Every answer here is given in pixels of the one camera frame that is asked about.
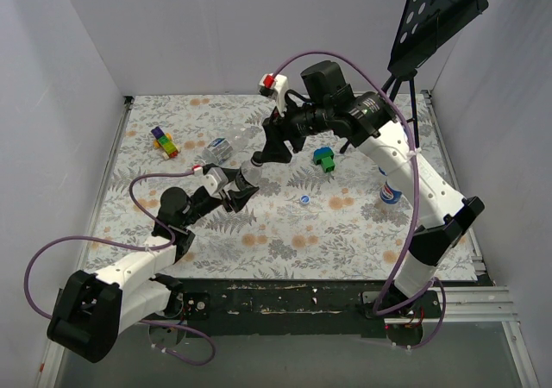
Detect blue label bottle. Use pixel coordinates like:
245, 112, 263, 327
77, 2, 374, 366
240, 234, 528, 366
379, 167, 402, 205

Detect white blue bottle cap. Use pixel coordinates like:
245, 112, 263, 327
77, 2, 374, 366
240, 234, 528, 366
300, 195, 311, 205

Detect black base beam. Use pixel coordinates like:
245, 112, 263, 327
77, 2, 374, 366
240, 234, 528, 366
168, 278, 441, 338

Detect clear bottle black label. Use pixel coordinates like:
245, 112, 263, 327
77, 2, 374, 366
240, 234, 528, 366
235, 157, 262, 191

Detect floral table cloth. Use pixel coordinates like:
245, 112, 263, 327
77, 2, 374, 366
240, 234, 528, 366
81, 93, 480, 281

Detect black bottle cap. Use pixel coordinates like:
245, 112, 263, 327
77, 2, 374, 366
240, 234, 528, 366
251, 156, 262, 166

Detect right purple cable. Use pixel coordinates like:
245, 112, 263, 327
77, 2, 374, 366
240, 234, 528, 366
275, 51, 445, 349

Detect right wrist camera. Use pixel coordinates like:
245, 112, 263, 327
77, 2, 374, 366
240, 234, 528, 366
258, 73, 289, 115

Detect multicolour toy brick stack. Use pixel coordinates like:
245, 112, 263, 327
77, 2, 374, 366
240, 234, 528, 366
150, 127, 179, 160

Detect black music stand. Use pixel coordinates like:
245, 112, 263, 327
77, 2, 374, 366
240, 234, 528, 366
340, 0, 492, 156

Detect clear lying bottle silver label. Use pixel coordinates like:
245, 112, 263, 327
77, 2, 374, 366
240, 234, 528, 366
202, 124, 259, 166

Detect green blue toy bricks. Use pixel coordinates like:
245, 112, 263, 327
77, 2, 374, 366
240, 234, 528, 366
312, 147, 336, 173

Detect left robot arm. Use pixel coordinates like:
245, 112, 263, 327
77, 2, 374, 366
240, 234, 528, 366
47, 173, 259, 363

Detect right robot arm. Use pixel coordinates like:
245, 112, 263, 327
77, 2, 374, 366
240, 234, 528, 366
254, 60, 485, 317

